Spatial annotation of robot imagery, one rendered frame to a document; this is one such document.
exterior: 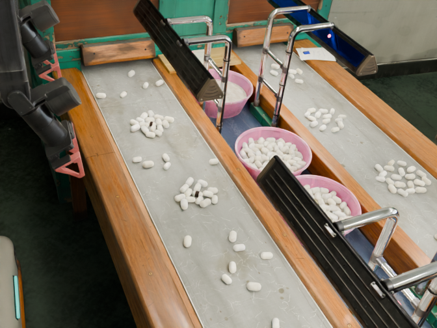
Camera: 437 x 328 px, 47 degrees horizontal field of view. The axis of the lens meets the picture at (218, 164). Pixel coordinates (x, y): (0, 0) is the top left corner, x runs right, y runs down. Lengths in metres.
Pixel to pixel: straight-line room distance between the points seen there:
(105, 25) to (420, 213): 1.36
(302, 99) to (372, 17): 1.75
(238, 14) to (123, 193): 1.11
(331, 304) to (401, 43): 2.95
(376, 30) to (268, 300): 2.79
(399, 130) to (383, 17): 1.89
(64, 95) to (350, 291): 0.71
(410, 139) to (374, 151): 0.16
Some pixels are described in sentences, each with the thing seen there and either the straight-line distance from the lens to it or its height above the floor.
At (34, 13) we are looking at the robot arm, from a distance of 1.54.
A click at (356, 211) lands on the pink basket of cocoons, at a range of 1.63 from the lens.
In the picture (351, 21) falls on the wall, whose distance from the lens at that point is 3.68.
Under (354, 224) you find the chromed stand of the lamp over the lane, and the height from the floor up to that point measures 1.12.
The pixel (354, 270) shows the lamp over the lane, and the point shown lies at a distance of 0.99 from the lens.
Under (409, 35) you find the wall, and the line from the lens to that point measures 4.07.
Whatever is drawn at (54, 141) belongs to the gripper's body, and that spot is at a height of 1.09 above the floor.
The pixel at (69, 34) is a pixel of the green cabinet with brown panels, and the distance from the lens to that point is 2.12.
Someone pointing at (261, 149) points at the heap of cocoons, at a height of 0.73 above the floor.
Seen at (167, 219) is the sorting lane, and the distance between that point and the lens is 1.49.
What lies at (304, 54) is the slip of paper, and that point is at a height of 0.77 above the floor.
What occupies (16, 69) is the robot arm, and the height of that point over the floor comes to 1.28.
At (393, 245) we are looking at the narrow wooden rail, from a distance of 1.58.
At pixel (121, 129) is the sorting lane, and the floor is 0.74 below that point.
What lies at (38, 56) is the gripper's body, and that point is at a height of 1.08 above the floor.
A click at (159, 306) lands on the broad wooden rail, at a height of 0.76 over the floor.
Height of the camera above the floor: 1.81
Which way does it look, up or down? 39 degrees down
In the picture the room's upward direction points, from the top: 7 degrees clockwise
